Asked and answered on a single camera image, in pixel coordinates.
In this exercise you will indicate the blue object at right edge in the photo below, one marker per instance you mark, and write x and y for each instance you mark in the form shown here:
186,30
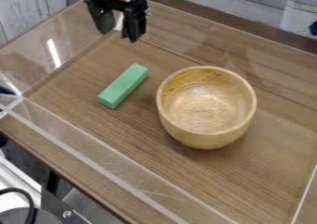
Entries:
313,28

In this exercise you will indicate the green rectangular block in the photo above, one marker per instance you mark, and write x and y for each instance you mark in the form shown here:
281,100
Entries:
123,85

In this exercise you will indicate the clear acrylic enclosure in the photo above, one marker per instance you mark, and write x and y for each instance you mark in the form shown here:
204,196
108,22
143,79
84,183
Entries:
116,154

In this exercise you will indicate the white cylindrical container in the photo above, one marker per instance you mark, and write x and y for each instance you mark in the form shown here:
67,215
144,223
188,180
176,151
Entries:
298,15

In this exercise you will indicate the blue object at left edge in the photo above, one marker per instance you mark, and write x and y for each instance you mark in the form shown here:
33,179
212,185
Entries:
5,90

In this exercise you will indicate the black table leg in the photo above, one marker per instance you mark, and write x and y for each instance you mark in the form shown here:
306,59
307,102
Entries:
52,183

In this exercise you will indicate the brown wooden bowl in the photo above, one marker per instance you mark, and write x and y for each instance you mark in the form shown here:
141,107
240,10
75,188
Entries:
206,106

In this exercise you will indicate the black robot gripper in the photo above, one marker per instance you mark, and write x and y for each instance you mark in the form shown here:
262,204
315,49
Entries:
135,16

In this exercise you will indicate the blue object at edge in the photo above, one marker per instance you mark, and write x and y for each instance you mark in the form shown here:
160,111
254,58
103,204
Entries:
313,28
5,90

